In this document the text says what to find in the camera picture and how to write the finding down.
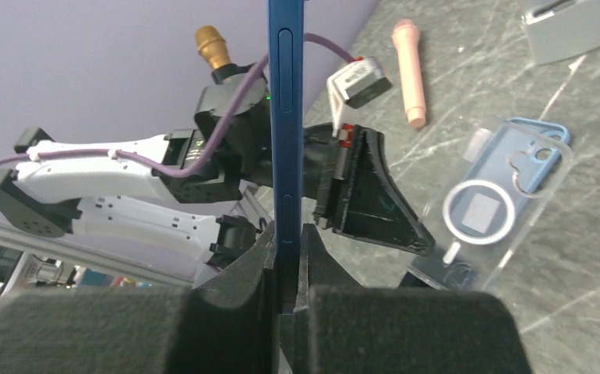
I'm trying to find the aluminium frame profile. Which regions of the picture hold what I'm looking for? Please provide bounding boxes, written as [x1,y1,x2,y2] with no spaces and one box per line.
[0,222,192,286]

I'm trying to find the grey metronome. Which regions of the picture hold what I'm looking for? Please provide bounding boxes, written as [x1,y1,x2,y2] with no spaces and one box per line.
[519,0,600,65]

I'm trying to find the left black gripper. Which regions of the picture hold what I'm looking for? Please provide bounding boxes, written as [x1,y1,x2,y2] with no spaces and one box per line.
[304,122,435,256]

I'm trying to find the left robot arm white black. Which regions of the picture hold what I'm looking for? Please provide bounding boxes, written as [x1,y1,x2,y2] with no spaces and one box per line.
[0,83,435,268]

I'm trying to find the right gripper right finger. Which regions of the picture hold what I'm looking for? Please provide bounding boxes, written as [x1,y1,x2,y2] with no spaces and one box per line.
[295,224,531,373]

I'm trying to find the light blue phone case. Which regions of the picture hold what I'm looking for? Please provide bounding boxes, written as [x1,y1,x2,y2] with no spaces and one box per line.
[443,117,570,245]

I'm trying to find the cluttered background table items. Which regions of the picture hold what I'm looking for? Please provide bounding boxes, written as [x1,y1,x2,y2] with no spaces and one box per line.
[0,245,150,291]

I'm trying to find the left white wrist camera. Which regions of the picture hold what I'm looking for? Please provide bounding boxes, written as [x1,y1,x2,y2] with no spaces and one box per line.
[326,57,392,139]

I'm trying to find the pink cylinder stick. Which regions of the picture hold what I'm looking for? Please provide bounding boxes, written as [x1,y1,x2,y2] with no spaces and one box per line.
[392,19,426,129]

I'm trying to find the clear transparent phone case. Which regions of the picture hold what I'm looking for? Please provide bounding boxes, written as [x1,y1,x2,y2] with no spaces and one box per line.
[408,117,573,291]

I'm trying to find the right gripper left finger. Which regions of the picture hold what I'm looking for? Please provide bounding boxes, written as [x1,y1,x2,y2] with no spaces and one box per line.
[0,227,279,373]

